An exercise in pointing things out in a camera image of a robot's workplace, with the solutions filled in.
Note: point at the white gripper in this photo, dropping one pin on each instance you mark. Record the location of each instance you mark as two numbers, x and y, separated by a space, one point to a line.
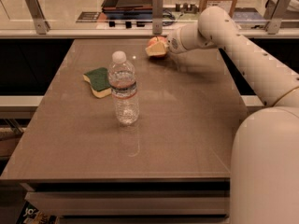
173 43

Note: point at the red apple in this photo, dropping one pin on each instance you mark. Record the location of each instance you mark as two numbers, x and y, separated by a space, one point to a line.
157 39

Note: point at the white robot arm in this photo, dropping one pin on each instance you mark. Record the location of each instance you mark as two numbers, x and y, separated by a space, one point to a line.
264 179

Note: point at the clear plastic water bottle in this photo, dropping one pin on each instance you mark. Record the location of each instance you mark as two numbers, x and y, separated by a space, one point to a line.
122 81

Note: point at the dark tray stack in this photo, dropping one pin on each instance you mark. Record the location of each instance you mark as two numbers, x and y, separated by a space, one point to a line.
130 0

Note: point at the green and yellow sponge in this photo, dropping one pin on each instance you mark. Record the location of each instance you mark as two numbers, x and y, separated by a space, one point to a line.
98 81

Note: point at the grey table drawer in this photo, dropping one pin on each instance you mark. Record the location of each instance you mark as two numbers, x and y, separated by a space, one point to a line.
107 204

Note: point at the printed bag under table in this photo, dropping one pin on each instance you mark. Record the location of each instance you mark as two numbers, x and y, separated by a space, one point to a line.
31 215

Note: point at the middle metal glass bracket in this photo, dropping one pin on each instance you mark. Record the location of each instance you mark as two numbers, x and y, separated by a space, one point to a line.
157 16

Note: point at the metal glass bracket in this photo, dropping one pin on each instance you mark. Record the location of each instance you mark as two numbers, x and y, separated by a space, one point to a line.
39 20
274 14
157 16

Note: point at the left metal glass bracket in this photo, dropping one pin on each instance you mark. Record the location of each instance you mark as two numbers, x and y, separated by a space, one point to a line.
39 20

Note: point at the right metal glass bracket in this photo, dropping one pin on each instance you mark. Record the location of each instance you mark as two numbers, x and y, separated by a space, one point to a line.
274 14

